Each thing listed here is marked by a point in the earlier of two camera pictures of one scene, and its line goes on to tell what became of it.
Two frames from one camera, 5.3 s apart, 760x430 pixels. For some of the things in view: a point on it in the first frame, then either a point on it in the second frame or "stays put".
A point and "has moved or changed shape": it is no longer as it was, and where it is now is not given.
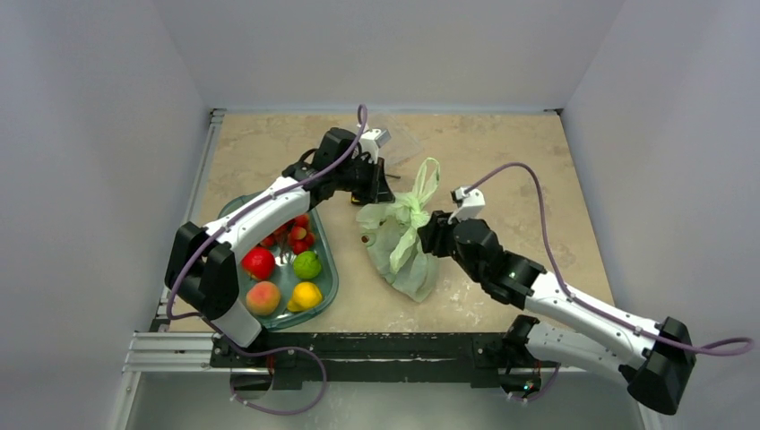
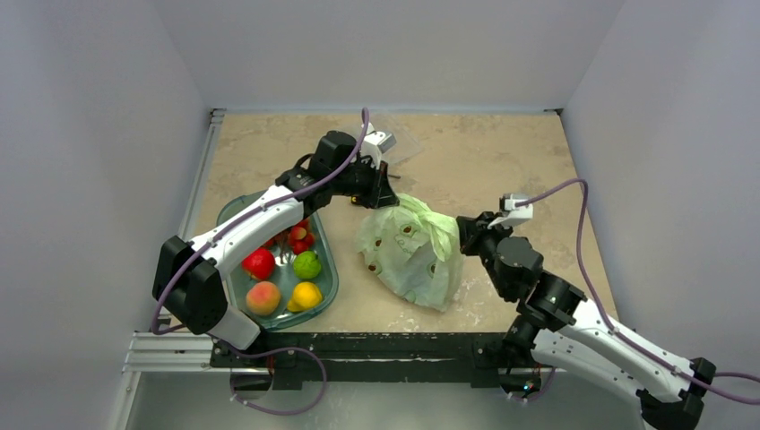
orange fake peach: x=263 y=298 stays put
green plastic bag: x=390 y=234 has moved or changed shape
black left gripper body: x=361 y=178 stays put
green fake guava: x=306 y=264 stays put
